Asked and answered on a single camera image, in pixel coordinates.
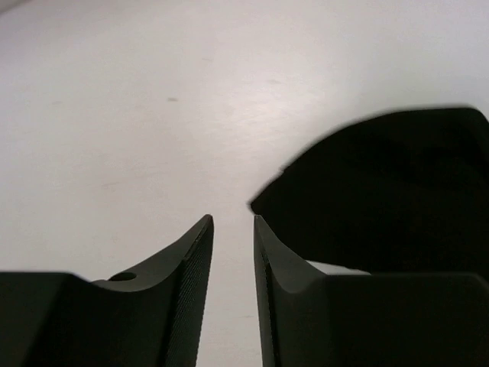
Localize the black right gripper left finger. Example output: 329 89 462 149
1 215 213 366

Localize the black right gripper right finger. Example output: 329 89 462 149
254 216 488 366

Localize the black skirt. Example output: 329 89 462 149
250 107 488 277

